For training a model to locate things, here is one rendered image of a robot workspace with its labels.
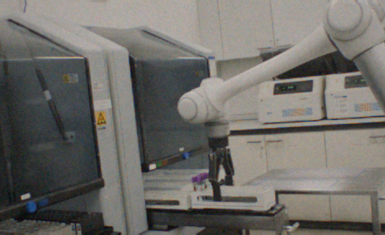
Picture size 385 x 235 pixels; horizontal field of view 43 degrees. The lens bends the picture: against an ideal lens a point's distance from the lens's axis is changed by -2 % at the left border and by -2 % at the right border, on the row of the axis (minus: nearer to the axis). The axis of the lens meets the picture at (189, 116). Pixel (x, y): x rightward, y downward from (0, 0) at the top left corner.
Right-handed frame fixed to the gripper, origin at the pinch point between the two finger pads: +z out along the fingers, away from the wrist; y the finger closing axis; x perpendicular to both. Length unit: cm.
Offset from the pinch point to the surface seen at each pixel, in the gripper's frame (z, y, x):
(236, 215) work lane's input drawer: 7.1, -5.8, -7.0
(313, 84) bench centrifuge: -32, 233, 29
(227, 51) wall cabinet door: -70, 258, 114
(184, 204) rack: 4.0, -4.9, 14.2
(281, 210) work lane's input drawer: 6.9, 1.3, -21.1
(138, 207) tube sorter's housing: 3.6, -13.0, 29.8
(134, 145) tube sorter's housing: -19.7, -11.0, 29.8
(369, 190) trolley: 6, 26, -47
